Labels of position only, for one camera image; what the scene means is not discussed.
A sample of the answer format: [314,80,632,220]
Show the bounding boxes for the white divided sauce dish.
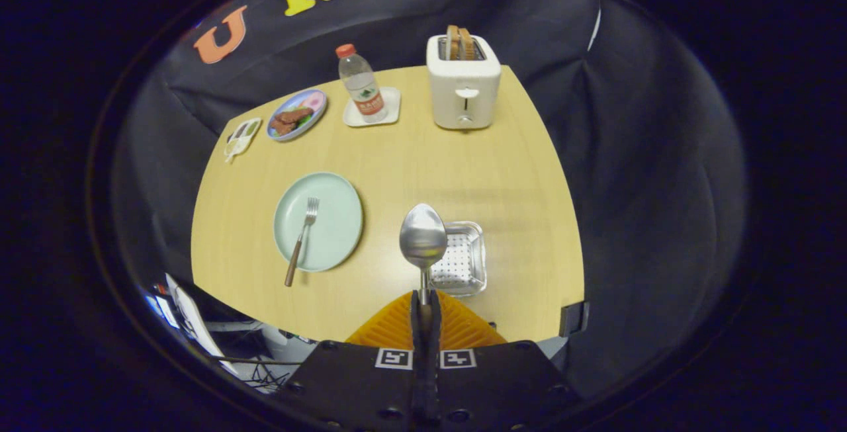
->
[224,118,263,163]

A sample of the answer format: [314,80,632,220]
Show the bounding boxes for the white toaster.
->
[426,34,502,131]

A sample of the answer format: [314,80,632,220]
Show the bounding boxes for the black cables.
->
[212,353,298,390]

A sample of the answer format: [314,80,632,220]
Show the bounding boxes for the clear water bottle red cap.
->
[335,44,388,124]

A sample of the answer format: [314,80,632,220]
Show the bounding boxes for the metal spoon wooden handle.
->
[399,203,448,306]

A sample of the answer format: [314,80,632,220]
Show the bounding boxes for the white square coaster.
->
[343,87,402,128]

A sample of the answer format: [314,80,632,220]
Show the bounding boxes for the black backdrop cloth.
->
[109,0,748,400]

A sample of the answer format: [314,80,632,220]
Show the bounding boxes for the brown meat slices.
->
[271,108,313,136]

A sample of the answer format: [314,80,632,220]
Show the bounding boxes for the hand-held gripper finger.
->
[271,290,427,432]
[423,290,583,432]

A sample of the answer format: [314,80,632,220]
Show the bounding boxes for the light green plate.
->
[273,172,364,273]

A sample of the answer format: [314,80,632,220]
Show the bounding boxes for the blue lit screen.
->
[142,290,179,330]

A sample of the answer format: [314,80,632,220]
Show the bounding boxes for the black table bracket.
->
[559,300,590,337]

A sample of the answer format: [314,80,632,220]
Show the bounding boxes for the white panel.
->
[165,273,242,376]

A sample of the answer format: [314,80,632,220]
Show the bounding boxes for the colourful patterned plate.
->
[267,89,328,142]

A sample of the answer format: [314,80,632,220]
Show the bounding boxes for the metal fork wooden handle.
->
[285,197,320,287]

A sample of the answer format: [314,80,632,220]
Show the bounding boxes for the square metal mesh basket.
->
[427,221,488,298]

